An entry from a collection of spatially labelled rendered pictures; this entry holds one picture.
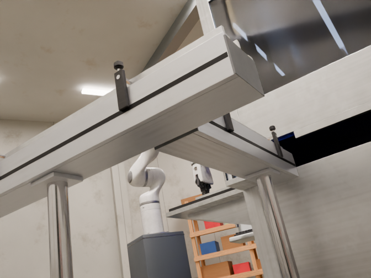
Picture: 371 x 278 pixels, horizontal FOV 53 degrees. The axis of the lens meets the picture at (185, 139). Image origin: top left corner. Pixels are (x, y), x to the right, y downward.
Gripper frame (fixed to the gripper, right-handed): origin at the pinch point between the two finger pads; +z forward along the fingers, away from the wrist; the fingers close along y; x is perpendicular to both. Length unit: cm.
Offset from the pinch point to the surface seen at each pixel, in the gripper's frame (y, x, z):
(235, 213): -2.5, -13.5, 12.2
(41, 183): -92, -8, 9
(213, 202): -9.8, -8.5, 6.4
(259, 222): -12.5, -27.1, 19.8
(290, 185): -12.5, -42.8, 10.1
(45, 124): 319, 539, -359
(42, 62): 187, 366, -368
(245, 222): -2.5, -17.3, 16.7
